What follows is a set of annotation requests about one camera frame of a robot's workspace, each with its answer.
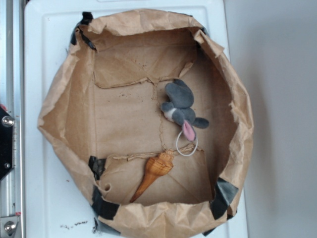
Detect black metal bracket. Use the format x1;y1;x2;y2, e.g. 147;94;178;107
0;104;15;181

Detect orange spiral sea shell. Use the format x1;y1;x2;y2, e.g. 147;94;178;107
130;149;174;203

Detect grey plush bunny toy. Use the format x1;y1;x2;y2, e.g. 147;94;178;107
160;79;209;141

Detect white elastic loop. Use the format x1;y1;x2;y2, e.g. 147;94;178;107
175;131;199;157

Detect brown paper bag tray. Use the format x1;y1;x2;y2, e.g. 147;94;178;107
38;9;254;238

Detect aluminium frame rail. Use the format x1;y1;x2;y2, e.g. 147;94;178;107
0;0;24;238

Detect white plastic board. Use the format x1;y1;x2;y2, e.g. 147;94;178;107
24;0;248;238

